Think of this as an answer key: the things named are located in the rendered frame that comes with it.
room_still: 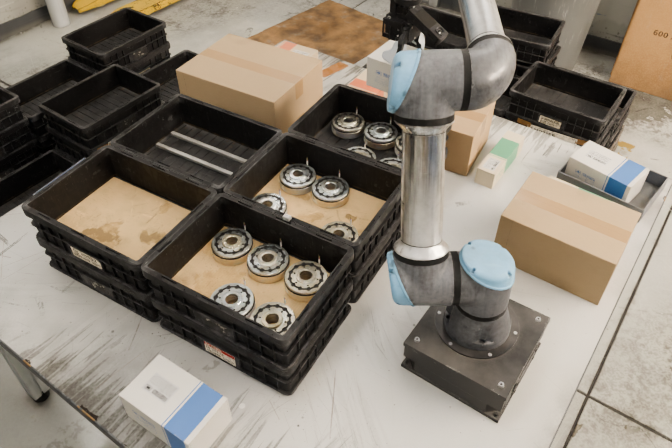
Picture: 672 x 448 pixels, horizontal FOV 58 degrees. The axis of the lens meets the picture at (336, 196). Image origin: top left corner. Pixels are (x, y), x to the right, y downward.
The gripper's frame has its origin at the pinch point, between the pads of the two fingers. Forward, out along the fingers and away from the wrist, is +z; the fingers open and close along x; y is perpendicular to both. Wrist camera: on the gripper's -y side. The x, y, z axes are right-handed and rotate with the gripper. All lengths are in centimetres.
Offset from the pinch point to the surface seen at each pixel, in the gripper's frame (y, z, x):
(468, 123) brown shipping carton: -12.2, 24.8, -18.9
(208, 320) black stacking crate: 1, 25, 82
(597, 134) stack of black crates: -40, 59, -87
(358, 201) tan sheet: -2.6, 27.8, 27.9
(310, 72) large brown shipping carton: 42.7, 21.1, -10.1
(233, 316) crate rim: -7, 18, 81
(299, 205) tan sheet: 9.6, 27.7, 38.6
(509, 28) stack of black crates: 27, 60, -154
